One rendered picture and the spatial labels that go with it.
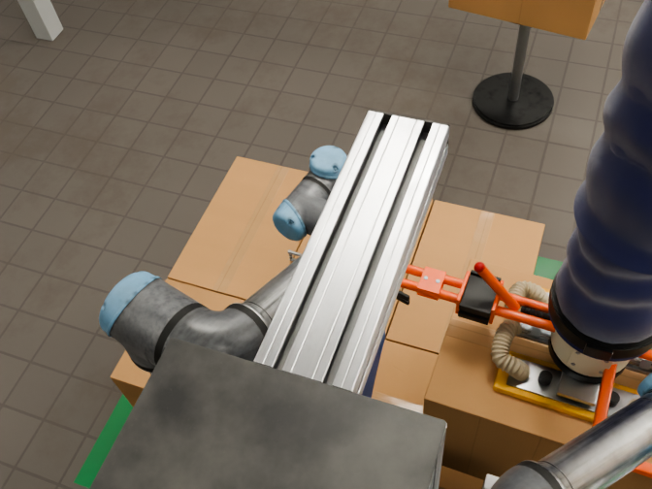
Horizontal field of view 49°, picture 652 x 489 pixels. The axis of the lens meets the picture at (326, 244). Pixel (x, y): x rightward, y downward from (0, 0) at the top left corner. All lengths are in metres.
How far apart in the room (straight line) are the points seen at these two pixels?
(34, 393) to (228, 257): 1.07
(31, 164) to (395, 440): 3.51
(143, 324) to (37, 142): 3.03
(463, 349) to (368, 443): 1.13
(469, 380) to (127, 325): 0.84
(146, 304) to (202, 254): 1.48
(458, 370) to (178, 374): 1.11
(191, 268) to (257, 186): 0.42
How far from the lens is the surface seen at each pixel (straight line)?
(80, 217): 3.60
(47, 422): 3.08
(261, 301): 1.12
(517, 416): 1.63
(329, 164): 1.37
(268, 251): 2.51
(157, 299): 1.09
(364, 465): 0.57
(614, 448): 1.07
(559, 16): 3.15
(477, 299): 1.58
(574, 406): 1.64
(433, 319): 2.33
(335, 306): 0.63
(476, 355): 1.68
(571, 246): 1.34
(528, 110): 3.71
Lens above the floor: 2.56
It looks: 54 degrees down
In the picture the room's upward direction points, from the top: 9 degrees counter-clockwise
